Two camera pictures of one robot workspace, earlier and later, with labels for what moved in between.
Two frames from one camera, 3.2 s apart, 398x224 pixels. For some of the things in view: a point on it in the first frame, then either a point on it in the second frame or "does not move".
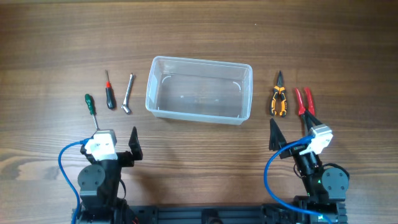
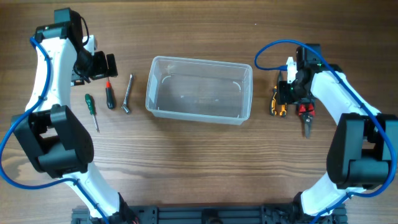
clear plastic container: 200,89 does not move
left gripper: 122,157 → 101,64
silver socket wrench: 125,106 does not move
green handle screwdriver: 91,108 does not move
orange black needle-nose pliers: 279,89 does not move
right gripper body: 292,149 → 286,92
